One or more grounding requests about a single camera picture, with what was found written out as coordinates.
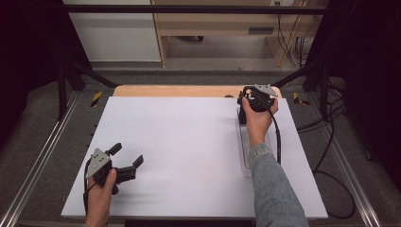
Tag black floor cables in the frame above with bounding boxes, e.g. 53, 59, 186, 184
296, 80, 348, 173

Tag person's right hand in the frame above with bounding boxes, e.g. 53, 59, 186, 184
241, 96, 280, 149

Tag black frame strut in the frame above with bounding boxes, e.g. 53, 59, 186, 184
57, 59, 120, 121
270, 61, 331, 119

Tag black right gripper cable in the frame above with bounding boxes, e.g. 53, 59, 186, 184
256, 95, 357, 220

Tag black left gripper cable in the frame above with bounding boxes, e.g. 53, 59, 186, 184
81, 160, 97, 217

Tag person's left hand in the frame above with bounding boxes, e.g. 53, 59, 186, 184
84, 167, 118, 220

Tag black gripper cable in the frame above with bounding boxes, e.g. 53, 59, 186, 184
81, 160, 97, 217
256, 95, 357, 220

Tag hanging black cable bundle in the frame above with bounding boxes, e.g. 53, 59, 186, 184
276, 13, 317, 69

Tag yellow black hazard tape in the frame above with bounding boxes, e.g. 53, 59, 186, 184
292, 91, 311, 107
90, 91, 104, 109

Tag black curtain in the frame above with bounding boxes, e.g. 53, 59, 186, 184
0, 0, 93, 149
306, 0, 401, 190

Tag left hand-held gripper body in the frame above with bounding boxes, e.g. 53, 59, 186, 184
84, 148, 138, 196

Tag clear plastic box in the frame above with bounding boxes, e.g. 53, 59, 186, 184
235, 106, 276, 179

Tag wooden table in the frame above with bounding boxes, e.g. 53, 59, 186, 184
112, 84, 283, 99

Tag white cabinet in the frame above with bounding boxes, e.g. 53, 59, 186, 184
61, 0, 162, 63

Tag light wooden desk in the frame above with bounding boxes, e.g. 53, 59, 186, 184
150, 0, 329, 68

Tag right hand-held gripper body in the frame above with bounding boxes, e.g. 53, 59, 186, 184
236, 83, 280, 114

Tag aluminium rail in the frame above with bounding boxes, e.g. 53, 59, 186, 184
327, 138, 383, 227
0, 91, 80, 227

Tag black horizontal frame bar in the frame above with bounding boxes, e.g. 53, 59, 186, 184
61, 4, 329, 15

